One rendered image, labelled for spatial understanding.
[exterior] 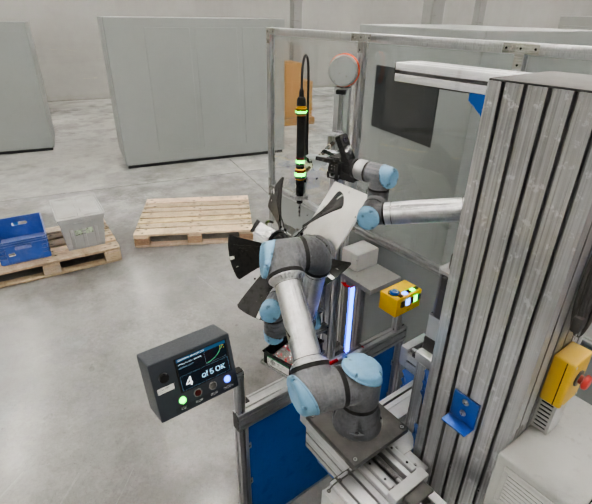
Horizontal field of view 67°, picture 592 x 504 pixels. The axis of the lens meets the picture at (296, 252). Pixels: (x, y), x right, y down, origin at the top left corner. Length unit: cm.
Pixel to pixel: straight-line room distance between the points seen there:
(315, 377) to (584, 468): 65
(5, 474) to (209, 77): 579
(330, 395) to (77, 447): 195
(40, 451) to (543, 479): 250
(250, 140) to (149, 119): 162
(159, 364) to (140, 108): 606
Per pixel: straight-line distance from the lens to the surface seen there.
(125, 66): 712
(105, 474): 279
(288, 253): 137
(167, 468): 272
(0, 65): 869
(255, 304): 204
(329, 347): 266
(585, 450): 135
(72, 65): 1376
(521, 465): 125
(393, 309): 198
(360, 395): 131
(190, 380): 143
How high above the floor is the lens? 214
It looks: 28 degrees down
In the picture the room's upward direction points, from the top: 1 degrees clockwise
